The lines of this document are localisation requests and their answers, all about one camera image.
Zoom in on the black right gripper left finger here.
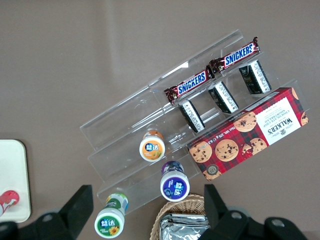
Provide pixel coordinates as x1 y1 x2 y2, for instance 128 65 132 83
24 184 95 240

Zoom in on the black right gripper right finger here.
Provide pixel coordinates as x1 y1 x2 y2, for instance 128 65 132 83
202 183 255 240

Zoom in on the light wicker basket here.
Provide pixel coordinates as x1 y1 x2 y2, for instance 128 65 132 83
149 193 213 240

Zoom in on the cream plastic tray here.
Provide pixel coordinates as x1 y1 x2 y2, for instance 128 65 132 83
0 139 32 224

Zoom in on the green lid gum bottle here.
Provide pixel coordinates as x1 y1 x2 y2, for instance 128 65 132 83
94 192 130 239

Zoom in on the stack of foil containers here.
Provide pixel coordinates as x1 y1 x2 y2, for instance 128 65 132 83
158 213 212 240

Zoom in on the purple lid gum bottle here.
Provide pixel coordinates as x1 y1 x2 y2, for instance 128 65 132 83
159 160 190 202

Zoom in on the clear acrylic step stand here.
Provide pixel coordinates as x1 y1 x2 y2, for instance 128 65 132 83
79 29 313 221

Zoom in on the red Walkers cookie box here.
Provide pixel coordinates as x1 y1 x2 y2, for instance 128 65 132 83
186 87 310 182

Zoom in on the orange lid gum bottle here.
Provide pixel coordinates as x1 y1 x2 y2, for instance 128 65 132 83
138 130 166 162

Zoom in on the small black white box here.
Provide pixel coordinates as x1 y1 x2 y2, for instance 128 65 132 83
238 59 273 96
177 99 206 133
207 81 239 115

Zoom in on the Snickers bar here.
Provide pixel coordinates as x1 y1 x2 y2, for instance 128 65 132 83
208 36 261 76
163 69 215 105

